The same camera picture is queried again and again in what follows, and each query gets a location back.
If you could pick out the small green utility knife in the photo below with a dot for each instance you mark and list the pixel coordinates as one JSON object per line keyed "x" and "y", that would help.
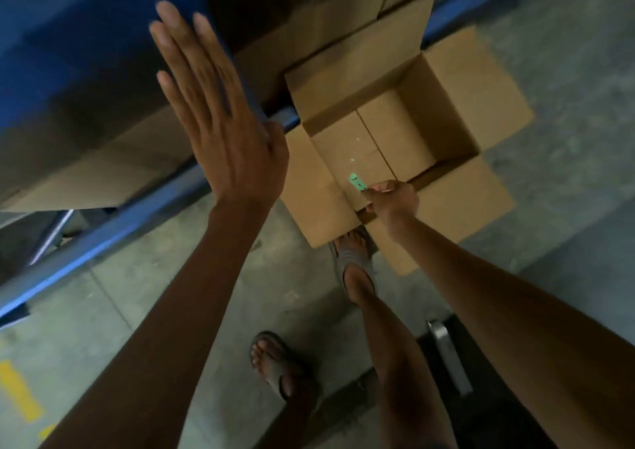
{"x": 357, "y": 182}

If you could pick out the grey rack brace bar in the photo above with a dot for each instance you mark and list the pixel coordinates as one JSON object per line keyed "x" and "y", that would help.
{"x": 49, "y": 238}

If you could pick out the blue metal shelf rack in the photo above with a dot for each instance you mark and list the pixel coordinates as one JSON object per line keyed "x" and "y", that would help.
{"x": 114, "y": 225}

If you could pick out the grey sandal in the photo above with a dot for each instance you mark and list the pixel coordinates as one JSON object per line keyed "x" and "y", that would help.
{"x": 278, "y": 369}
{"x": 353, "y": 257}

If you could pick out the black shorts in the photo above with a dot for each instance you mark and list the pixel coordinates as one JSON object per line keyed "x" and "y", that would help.
{"x": 496, "y": 414}

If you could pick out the person's left hand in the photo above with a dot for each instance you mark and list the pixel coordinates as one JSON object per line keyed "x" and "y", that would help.
{"x": 233, "y": 151}

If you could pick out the person's right fingers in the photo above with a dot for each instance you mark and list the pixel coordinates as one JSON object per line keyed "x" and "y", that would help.
{"x": 379, "y": 189}

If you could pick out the person's left thumb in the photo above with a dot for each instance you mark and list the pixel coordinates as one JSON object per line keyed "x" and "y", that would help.
{"x": 279, "y": 141}

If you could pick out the person's right hand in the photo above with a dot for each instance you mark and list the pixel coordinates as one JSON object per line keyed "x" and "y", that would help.
{"x": 397, "y": 204}

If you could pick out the low flat cardboard box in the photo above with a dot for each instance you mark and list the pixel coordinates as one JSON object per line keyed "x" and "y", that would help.
{"x": 109, "y": 171}

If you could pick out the person's right forearm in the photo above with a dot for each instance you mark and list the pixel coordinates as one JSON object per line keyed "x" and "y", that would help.
{"x": 521, "y": 334}

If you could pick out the person's left little finger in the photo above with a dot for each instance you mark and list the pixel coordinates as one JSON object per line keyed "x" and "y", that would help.
{"x": 173, "y": 101}

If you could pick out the person's left forearm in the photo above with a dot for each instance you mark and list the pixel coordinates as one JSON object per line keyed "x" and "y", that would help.
{"x": 168, "y": 334}

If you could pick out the person's leg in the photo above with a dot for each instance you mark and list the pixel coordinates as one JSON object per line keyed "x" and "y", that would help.
{"x": 283, "y": 389}
{"x": 397, "y": 364}

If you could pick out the grey left sandal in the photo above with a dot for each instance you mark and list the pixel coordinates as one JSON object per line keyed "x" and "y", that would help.
{"x": 278, "y": 369}

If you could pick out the person's left middle finger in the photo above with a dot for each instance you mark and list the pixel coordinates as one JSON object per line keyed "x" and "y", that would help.
{"x": 191, "y": 52}

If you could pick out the person's right leg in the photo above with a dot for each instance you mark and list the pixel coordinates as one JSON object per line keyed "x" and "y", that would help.
{"x": 397, "y": 364}

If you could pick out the open empty cardboard box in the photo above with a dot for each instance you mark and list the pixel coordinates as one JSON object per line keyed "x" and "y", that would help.
{"x": 397, "y": 131}

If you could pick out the person's left leg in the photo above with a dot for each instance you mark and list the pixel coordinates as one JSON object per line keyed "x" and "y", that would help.
{"x": 283, "y": 389}

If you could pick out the grey right sandal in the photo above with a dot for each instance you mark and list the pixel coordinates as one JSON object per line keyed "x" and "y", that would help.
{"x": 353, "y": 257}

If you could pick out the silver metal clip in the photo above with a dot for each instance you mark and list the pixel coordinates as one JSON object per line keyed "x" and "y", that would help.
{"x": 449, "y": 357}

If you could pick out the large shadowed cardboard box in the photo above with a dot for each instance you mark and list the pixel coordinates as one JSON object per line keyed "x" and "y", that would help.
{"x": 307, "y": 22}

